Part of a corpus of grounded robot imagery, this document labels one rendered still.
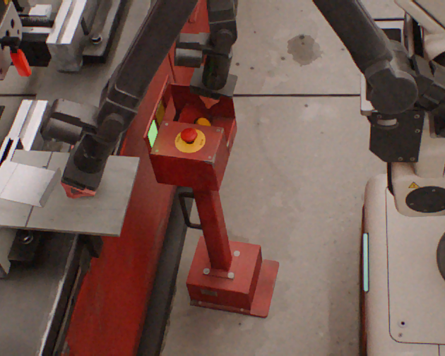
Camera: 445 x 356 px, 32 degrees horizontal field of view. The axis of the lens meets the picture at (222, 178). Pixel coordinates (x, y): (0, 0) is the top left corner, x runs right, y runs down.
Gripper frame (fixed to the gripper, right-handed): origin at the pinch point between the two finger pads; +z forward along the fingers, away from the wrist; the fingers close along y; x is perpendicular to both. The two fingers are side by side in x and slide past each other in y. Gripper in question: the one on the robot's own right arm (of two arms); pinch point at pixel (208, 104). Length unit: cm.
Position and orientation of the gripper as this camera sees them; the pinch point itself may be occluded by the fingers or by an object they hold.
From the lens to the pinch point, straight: 188.1
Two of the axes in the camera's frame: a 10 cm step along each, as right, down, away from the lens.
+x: -2.3, 8.0, -5.5
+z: -1.4, 5.3, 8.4
